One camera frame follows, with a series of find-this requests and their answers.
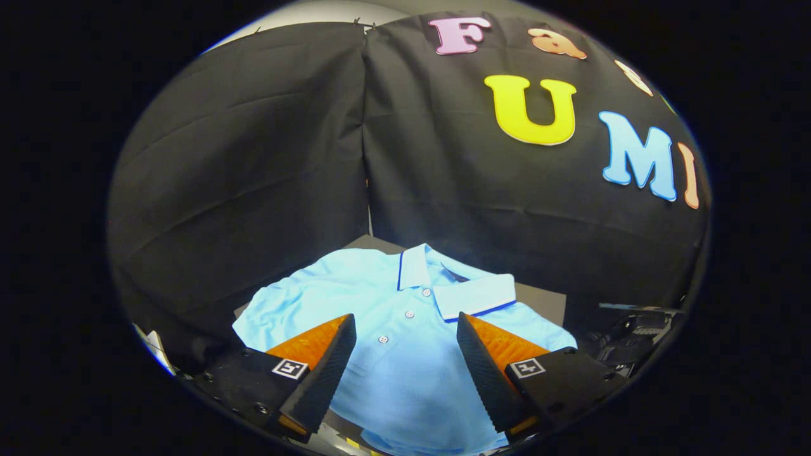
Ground black backdrop cloth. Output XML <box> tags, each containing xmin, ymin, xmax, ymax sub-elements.
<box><xmin>106</xmin><ymin>11</ymin><xmax>712</xmax><ymax>376</ymax></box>

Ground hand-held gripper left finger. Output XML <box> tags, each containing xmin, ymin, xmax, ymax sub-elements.
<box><xmin>193</xmin><ymin>313</ymin><xmax>357</xmax><ymax>444</ymax></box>

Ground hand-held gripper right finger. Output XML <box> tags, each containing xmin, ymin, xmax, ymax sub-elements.
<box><xmin>456</xmin><ymin>312</ymin><xmax>628</xmax><ymax>444</ymax></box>

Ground light blue polo shirt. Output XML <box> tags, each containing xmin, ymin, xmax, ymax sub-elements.
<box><xmin>232</xmin><ymin>243</ymin><xmax>578</xmax><ymax>456</ymax></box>

